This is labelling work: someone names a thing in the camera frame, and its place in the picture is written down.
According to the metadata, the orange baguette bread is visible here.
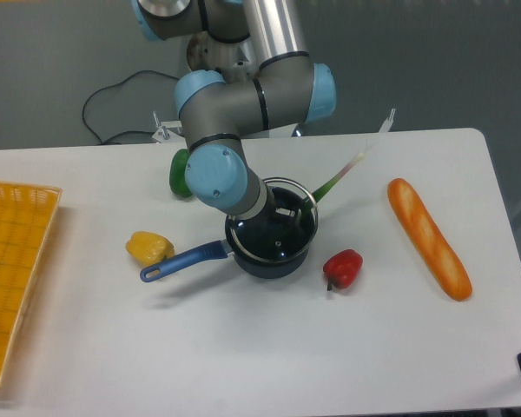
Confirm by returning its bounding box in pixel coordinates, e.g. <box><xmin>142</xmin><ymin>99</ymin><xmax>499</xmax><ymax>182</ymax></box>
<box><xmin>387</xmin><ymin>178</ymin><xmax>472</xmax><ymax>301</ymax></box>

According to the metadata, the red bell pepper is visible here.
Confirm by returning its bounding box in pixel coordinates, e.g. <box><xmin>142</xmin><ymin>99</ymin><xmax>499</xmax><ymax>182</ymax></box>
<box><xmin>322</xmin><ymin>249</ymin><xmax>363</xmax><ymax>291</ymax></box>

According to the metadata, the yellow bell pepper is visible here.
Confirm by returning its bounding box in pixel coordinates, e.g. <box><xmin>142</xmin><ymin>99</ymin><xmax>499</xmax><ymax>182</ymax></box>
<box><xmin>125</xmin><ymin>231</ymin><xmax>175</xmax><ymax>267</ymax></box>

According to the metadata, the glass pot lid blue knob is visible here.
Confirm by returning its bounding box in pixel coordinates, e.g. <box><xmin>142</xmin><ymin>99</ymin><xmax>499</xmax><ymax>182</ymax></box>
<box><xmin>225</xmin><ymin>177</ymin><xmax>319</xmax><ymax>268</ymax></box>

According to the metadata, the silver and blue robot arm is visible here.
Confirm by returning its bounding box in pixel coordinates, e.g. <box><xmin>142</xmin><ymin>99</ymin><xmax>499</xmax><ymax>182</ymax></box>
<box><xmin>132</xmin><ymin>1</ymin><xmax>337</xmax><ymax>219</ymax></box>

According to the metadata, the black cable on floor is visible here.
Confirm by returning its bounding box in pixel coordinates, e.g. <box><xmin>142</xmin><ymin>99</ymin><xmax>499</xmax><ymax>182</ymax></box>
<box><xmin>82</xmin><ymin>69</ymin><xmax>179</xmax><ymax>146</ymax></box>

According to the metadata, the green bell pepper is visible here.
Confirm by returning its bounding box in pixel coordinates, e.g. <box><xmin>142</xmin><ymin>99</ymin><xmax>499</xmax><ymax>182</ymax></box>
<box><xmin>168</xmin><ymin>149</ymin><xmax>193</xmax><ymax>199</ymax></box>

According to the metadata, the dark blue saucepan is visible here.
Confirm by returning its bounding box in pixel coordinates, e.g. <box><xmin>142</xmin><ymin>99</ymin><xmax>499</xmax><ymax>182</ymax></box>
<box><xmin>140</xmin><ymin>177</ymin><xmax>319</xmax><ymax>282</ymax></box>

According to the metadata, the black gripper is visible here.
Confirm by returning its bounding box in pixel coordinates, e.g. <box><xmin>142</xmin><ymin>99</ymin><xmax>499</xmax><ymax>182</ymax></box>
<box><xmin>242</xmin><ymin>185</ymin><xmax>296</xmax><ymax>226</ymax></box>

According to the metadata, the yellow woven basket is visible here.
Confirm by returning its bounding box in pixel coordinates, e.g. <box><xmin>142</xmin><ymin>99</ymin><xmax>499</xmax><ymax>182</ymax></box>
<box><xmin>0</xmin><ymin>181</ymin><xmax>62</xmax><ymax>387</ymax></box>

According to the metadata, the green scallion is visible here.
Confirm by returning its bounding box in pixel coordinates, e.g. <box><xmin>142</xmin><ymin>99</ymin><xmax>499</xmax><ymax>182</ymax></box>
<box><xmin>293</xmin><ymin>149</ymin><xmax>368</xmax><ymax>224</ymax></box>

